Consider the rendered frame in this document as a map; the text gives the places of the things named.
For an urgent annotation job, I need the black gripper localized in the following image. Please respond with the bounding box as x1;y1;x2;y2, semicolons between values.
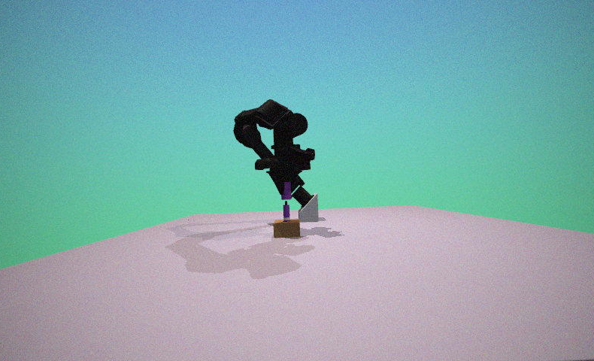
255;140;311;195

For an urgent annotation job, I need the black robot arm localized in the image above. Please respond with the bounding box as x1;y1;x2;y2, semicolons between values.
233;99;315;208

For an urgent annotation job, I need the orange square block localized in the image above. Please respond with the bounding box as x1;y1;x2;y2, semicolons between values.
274;219;300;238

